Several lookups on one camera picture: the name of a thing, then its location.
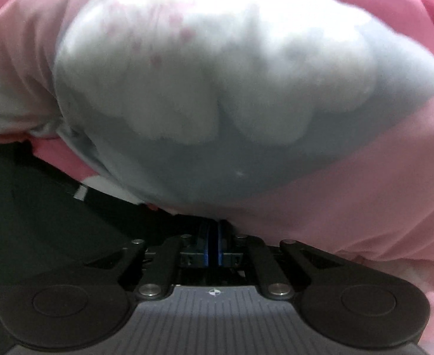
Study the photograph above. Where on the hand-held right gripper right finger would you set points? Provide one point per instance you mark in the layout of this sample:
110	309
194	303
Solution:
222	246

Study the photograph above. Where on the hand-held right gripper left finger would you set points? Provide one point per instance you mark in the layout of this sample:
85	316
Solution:
205	246

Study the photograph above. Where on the black t-shirt with white print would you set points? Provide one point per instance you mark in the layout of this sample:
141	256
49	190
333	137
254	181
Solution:
35	210

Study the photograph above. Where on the pink floral duvet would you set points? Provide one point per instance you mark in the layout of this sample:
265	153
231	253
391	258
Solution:
239	81

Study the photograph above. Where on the pink plush bed blanket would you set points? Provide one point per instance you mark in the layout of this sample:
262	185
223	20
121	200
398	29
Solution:
424	277

